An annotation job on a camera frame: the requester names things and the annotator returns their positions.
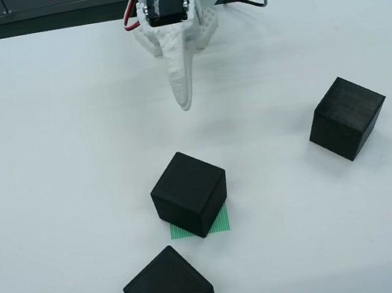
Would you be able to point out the green striped square marker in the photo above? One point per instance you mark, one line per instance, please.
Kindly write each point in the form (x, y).
(224, 222)

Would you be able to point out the white perforated plate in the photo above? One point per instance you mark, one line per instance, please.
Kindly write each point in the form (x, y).
(208, 24)

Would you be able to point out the black sharp-edged wooden block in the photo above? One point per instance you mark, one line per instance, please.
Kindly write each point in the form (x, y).
(346, 116)

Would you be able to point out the black rounded plastic block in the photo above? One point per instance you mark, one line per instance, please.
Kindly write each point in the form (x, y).
(188, 189)
(168, 291)

